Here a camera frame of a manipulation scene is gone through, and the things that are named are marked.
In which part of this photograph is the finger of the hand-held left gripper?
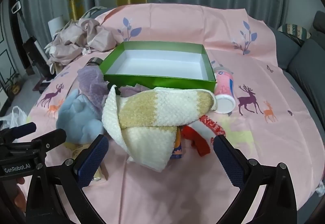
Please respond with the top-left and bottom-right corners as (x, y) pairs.
(0, 122), (37, 143)
(32, 129), (67, 157)

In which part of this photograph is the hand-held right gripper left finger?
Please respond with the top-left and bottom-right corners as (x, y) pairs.
(25, 134), (109, 224)

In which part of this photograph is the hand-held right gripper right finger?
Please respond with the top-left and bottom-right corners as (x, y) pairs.
(213, 134), (297, 224)

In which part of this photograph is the blue plush toy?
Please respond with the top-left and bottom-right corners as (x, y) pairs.
(56, 89), (104, 144)

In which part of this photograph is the red white patterned sock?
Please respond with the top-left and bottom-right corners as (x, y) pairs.
(181, 115), (226, 157)

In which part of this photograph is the orange and blue packet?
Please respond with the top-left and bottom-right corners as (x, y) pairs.
(171, 129), (184, 160)

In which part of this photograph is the purple fluffy plush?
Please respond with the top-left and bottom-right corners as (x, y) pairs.
(77, 67), (109, 110)

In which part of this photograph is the cream and tan plush towel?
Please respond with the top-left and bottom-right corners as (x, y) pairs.
(102, 85), (218, 172)

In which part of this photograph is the purple knitted cloth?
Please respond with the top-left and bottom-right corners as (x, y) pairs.
(119, 83), (150, 96)

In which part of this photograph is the green cardboard box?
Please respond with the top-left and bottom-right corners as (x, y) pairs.
(103, 41), (217, 91)

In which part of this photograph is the person's left hand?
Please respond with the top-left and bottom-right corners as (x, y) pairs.
(14, 176), (27, 213)

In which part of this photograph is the white plastic bag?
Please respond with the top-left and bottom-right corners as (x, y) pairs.
(0, 106), (28, 143)

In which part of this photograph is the beige paper packet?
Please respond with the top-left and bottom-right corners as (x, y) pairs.
(93, 163), (109, 182)

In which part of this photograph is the potted plant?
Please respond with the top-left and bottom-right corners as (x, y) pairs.
(0, 67), (22, 103)

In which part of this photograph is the pink deer print bedsheet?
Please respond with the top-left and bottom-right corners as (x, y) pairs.
(19, 3), (321, 224)

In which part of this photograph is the dark wooden stand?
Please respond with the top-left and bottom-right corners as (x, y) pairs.
(22, 36), (56, 87)

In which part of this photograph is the pink cylindrical can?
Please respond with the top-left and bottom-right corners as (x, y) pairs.
(213, 67), (236, 114)

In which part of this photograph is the crumpled mauve cloth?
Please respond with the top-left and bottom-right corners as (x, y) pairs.
(44, 18), (124, 67)

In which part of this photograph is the grey sofa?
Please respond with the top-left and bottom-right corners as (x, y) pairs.
(269, 11), (325, 138)

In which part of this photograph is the grey striped cloth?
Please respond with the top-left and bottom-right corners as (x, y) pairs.
(81, 6), (108, 20)

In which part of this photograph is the striped cushion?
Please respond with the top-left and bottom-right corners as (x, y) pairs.
(278, 23), (311, 45)

